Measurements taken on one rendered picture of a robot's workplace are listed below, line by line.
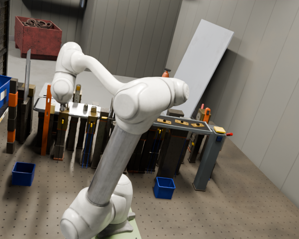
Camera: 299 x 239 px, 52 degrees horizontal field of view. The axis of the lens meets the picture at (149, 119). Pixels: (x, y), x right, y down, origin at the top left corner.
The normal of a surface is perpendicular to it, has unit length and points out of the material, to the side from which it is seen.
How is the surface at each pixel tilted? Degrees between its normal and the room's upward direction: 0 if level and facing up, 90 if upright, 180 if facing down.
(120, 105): 83
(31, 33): 90
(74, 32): 90
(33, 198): 0
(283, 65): 90
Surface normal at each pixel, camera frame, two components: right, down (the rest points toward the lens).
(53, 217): 0.22, -0.89
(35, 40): 0.49, 0.46
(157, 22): 0.28, 0.45
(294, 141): -0.93, -0.08
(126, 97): -0.48, 0.22
